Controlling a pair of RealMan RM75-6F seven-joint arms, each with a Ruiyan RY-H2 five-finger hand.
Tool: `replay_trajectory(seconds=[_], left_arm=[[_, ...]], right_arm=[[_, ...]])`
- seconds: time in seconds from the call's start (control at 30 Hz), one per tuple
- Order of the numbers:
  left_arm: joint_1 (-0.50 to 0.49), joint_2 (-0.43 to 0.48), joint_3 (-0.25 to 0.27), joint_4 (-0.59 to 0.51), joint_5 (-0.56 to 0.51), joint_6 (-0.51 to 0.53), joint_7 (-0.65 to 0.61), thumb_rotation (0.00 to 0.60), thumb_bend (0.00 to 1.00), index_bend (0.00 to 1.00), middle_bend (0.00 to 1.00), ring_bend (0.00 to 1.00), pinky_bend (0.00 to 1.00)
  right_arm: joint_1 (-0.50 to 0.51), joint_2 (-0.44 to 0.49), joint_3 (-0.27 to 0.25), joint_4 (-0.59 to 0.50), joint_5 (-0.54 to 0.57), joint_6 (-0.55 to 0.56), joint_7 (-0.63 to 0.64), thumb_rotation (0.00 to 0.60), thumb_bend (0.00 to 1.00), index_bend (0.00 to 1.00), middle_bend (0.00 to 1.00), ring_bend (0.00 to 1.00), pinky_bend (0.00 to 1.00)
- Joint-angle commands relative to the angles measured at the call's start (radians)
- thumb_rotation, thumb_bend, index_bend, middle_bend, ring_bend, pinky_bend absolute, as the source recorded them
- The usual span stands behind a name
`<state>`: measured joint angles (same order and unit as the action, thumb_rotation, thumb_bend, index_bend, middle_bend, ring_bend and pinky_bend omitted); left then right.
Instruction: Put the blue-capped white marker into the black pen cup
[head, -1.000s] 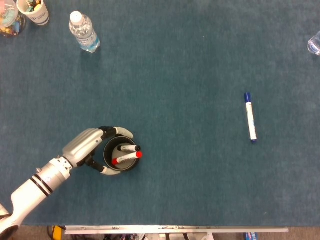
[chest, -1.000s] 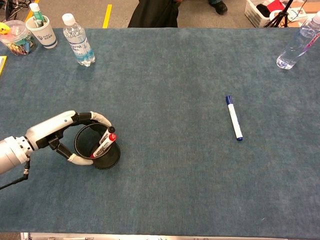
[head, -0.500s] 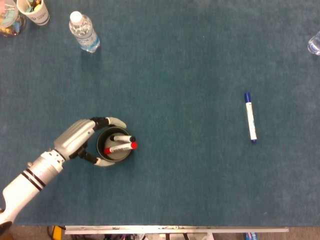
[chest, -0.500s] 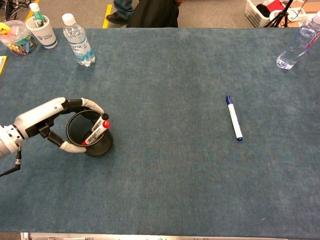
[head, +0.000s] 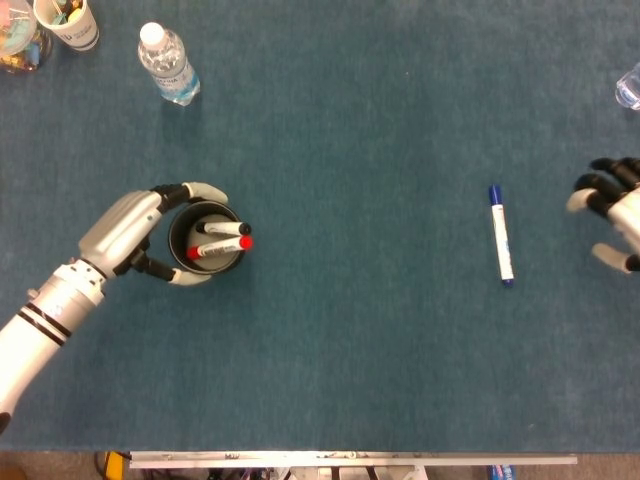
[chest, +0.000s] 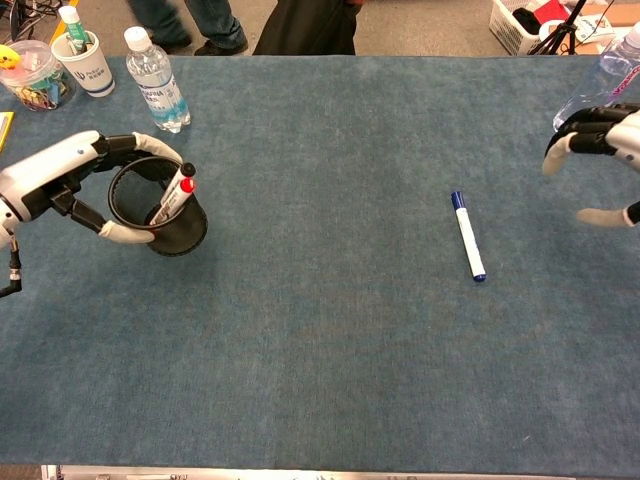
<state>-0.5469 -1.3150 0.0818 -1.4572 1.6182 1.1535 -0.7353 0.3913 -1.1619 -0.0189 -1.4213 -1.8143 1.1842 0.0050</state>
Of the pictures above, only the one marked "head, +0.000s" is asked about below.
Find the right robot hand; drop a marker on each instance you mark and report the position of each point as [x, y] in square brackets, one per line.
[625, 210]

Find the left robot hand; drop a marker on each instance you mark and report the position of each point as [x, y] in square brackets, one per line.
[120, 225]

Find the black cup holder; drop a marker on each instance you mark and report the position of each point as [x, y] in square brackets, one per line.
[179, 235]

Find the blue-capped whiteboard marker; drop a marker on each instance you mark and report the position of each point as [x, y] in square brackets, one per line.
[501, 235]

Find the black-capped whiteboard marker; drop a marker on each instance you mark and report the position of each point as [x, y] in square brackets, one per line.
[222, 228]

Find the red-capped whiteboard marker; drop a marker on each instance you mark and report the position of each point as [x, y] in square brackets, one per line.
[220, 247]

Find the pink-print clear water bottle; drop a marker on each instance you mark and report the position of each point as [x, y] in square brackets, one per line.
[631, 87]

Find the blue-label water bottle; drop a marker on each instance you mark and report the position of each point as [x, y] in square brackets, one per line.
[167, 62]

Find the white paper cup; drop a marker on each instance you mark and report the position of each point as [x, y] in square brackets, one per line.
[80, 32]

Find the clear jar of clips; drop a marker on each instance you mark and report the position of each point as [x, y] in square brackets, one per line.
[17, 30]

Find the yellow box under table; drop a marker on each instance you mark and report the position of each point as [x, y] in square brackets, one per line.
[117, 465]

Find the blue felt table cover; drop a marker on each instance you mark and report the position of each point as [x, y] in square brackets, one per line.
[350, 325]

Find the blue printed packet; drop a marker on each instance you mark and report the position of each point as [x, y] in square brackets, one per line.
[501, 472]

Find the aluminium table edge rail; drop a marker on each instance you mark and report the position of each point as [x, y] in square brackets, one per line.
[350, 459]

